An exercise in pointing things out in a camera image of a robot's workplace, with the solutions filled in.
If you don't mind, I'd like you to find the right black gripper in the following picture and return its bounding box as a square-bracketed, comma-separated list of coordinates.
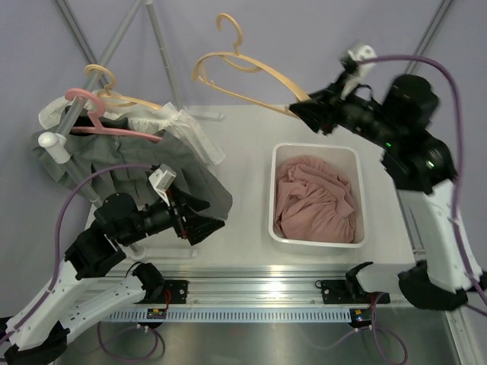
[291, 69, 403, 150]

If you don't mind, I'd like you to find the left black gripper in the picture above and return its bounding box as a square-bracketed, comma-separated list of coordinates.
[119, 182, 225, 246]

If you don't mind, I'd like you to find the pink skirt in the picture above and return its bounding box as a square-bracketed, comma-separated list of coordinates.
[273, 155, 357, 243]

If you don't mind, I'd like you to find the beige hanger front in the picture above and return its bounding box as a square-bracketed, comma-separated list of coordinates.
[191, 12, 310, 118]

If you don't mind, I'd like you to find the beige hanger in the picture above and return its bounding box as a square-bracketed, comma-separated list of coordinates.
[84, 64, 162, 110]
[191, 12, 310, 118]

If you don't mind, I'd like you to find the grey skirt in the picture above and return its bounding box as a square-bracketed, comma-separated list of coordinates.
[30, 116, 234, 221]

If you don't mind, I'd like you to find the pink hanger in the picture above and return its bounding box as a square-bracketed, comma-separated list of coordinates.
[65, 88, 162, 142]

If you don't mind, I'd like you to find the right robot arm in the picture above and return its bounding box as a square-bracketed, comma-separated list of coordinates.
[289, 75, 486, 311]

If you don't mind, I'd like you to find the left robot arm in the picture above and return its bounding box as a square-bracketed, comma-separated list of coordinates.
[1, 188, 224, 364]

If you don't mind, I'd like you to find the white skirt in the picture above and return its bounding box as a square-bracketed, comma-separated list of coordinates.
[37, 94, 225, 167]

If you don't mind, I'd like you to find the beige hanger rear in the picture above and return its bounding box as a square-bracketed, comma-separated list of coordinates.
[84, 64, 162, 110]

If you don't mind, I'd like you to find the white plastic basket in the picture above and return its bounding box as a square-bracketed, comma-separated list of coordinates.
[269, 143, 368, 255]

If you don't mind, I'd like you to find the grey clothes rack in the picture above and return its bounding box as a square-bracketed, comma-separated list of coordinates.
[37, 0, 224, 259]

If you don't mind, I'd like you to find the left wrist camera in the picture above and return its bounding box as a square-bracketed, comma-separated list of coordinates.
[148, 164, 177, 205]

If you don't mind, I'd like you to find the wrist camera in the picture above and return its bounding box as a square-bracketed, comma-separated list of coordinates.
[340, 41, 377, 100]
[148, 164, 177, 205]

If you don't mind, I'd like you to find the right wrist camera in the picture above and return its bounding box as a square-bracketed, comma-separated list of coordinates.
[340, 41, 377, 100]

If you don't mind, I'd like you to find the white slotted cable duct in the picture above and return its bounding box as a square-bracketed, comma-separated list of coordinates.
[104, 307, 352, 323]

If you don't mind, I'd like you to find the aluminium rail base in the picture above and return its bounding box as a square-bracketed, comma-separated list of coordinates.
[75, 265, 419, 309]

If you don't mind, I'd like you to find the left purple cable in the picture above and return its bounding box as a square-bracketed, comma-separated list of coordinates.
[0, 163, 168, 360]

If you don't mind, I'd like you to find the purple cable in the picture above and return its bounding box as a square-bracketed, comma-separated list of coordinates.
[0, 163, 168, 360]
[304, 55, 487, 360]

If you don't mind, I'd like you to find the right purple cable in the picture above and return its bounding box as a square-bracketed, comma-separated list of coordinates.
[304, 55, 487, 360]

